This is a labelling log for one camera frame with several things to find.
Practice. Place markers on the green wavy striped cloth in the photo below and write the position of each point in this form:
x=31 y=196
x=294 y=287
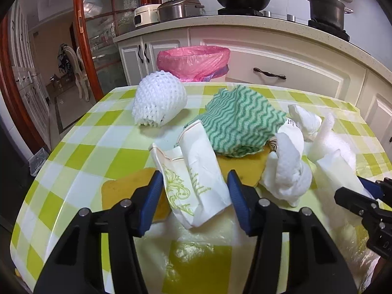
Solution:
x=242 y=119

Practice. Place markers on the green checkered tablecloth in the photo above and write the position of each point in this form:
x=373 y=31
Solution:
x=76 y=159

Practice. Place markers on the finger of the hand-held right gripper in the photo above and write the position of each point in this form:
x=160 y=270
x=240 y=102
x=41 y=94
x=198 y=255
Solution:
x=355 y=200
x=372 y=186

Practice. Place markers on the white dining chair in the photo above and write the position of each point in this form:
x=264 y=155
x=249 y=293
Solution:
x=78 y=70

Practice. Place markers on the flat white napkin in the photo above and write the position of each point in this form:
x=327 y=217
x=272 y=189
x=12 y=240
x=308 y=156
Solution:
x=337 y=171

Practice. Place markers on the crumpled white tissue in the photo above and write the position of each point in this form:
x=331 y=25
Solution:
x=306 y=122

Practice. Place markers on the white foam fruit net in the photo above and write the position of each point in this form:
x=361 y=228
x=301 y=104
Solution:
x=159 y=98

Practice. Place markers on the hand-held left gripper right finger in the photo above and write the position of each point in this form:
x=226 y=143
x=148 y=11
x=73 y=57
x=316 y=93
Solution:
x=240 y=202

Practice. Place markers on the silver stove knob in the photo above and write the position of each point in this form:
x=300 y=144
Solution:
x=267 y=13
x=291 y=17

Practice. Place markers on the clear plastic scrap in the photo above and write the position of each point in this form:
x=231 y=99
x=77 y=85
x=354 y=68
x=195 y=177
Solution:
x=38 y=160

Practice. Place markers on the white kitchen cabinet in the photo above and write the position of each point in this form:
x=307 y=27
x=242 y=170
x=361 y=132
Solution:
x=275 y=52

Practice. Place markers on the wooden glass sliding door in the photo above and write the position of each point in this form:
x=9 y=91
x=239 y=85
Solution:
x=80 y=52

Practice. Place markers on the trash bin with pink bag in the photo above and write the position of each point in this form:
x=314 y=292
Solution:
x=193 y=61

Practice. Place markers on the white rice cooker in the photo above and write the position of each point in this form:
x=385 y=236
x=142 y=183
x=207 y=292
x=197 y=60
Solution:
x=145 y=15

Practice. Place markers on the yellow sponge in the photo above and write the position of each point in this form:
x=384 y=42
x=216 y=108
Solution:
x=242 y=168

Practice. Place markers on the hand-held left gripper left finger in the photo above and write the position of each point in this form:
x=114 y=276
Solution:
x=151 y=202

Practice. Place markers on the cardboard box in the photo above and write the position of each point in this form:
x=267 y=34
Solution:
x=59 y=82

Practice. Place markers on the tall white cupboard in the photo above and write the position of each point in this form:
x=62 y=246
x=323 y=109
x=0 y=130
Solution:
x=24 y=67

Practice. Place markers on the dark cooking pot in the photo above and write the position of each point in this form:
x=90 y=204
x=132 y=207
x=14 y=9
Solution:
x=324 y=10

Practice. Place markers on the paper cup with green print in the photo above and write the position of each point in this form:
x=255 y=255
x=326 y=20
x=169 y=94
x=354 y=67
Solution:
x=196 y=171

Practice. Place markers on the twisted white paper towel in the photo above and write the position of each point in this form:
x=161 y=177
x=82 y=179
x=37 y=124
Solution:
x=288 y=171

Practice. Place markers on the black gas stove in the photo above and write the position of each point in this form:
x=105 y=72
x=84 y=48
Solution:
x=239 y=11

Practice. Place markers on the silver pressure cooker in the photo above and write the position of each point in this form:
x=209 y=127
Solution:
x=177 y=10

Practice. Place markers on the clear plastic bag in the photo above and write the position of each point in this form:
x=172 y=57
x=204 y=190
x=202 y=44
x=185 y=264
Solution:
x=196 y=239

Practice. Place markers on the white foam sheet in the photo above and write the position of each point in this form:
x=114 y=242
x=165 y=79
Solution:
x=333 y=141

